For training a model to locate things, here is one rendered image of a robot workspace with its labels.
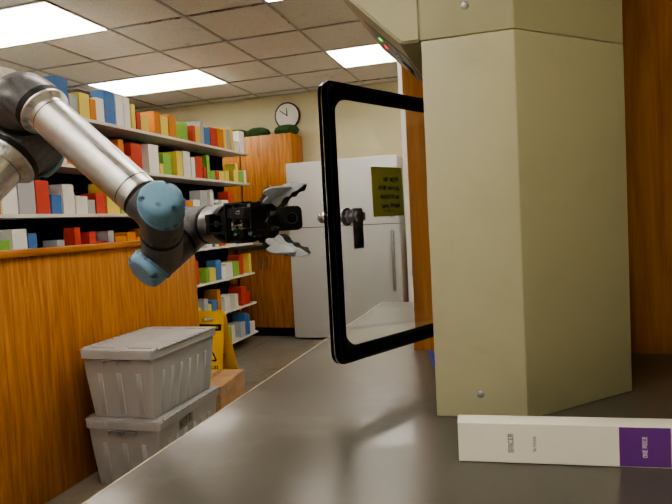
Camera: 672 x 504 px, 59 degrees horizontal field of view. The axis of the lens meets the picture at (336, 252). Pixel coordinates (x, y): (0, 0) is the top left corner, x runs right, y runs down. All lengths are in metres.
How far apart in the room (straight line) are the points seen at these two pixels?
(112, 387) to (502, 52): 2.55
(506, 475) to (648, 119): 0.70
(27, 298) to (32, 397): 0.44
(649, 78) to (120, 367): 2.45
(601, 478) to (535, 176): 0.35
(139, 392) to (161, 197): 1.98
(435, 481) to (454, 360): 0.20
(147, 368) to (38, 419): 0.52
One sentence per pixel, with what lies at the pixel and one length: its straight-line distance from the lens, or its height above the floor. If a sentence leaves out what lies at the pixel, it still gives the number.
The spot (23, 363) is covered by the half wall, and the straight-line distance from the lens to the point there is 2.93.
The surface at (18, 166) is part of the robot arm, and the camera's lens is 1.31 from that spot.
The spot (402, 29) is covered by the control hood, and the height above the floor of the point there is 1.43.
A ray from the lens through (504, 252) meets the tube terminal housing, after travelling 0.74.
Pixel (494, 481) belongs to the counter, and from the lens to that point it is 0.62.
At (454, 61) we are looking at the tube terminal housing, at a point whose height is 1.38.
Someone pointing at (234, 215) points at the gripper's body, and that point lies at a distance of 1.03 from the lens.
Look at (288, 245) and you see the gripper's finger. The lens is 1.02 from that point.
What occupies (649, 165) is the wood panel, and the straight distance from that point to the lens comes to 1.14.
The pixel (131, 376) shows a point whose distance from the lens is 2.93.
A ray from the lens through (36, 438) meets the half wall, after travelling 3.04.
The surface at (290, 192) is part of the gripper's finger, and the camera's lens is 1.01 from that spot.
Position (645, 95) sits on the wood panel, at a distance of 1.15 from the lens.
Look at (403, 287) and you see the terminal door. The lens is 0.95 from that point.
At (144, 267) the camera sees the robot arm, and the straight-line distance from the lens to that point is 1.12.
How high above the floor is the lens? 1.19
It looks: 3 degrees down
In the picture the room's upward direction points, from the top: 3 degrees counter-clockwise
